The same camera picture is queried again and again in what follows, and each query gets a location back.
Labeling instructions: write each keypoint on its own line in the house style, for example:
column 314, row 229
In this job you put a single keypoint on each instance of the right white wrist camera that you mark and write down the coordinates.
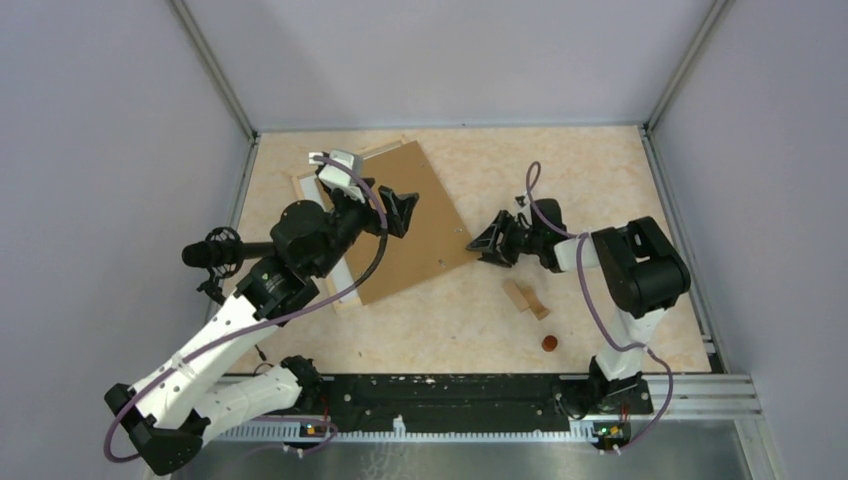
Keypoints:
column 522, row 201

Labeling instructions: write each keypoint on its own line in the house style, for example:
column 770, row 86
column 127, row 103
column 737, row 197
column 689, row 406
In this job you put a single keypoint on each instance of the darker wooden block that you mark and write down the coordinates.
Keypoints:
column 539, row 310

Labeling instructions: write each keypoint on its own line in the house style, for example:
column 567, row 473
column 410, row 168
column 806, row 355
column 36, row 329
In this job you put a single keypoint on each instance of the brown frame backing board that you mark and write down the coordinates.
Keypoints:
column 437, row 237

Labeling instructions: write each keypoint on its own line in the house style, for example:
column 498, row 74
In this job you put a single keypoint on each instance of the wooden picture frame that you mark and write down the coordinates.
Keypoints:
column 352, row 299

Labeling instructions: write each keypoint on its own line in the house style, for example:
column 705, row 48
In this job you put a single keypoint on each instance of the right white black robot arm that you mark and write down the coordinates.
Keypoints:
column 630, row 277

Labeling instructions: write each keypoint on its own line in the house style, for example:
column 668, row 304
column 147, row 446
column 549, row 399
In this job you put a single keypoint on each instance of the light wooden block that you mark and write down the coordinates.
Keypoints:
column 515, row 295

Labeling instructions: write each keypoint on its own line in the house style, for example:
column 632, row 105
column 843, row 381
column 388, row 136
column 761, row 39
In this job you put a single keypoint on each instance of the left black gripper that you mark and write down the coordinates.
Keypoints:
column 399, row 208

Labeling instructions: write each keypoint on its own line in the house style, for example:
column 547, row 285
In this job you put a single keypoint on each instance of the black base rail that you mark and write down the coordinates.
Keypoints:
column 467, row 403

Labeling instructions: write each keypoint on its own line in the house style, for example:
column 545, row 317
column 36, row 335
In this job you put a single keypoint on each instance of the small brown round disc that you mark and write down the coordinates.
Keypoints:
column 549, row 343

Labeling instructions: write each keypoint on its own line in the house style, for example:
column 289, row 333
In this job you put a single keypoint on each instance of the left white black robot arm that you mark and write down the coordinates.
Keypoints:
column 172, row 413

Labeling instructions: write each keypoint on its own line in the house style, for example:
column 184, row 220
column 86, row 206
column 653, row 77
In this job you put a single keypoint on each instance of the black microphone on stand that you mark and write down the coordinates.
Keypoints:
column 221, row 254

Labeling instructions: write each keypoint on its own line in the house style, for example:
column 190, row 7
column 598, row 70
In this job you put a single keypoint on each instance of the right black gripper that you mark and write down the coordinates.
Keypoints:
column 488, row 240

